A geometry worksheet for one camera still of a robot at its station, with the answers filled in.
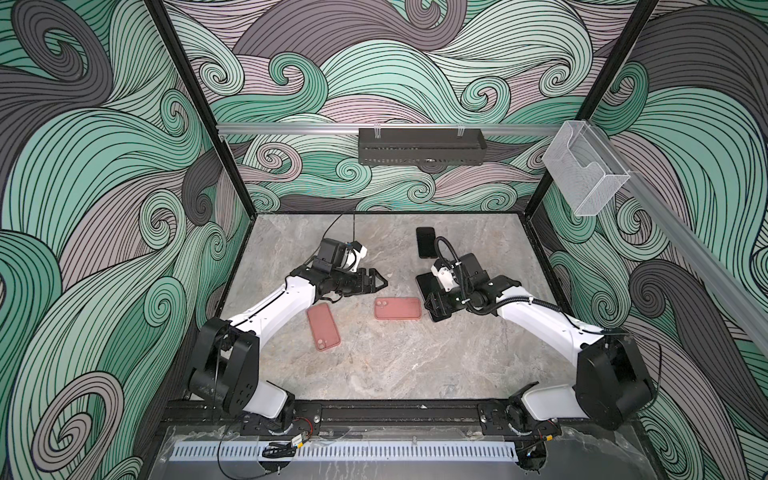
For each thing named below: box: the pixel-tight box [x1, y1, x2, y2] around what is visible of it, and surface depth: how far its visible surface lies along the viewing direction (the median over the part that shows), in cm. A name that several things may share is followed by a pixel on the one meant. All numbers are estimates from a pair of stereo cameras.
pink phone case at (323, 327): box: [306, 303, 341, 352], surface depth 91 cm
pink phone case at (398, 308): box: [374, 297, 423, 320], surface depth 96 cm
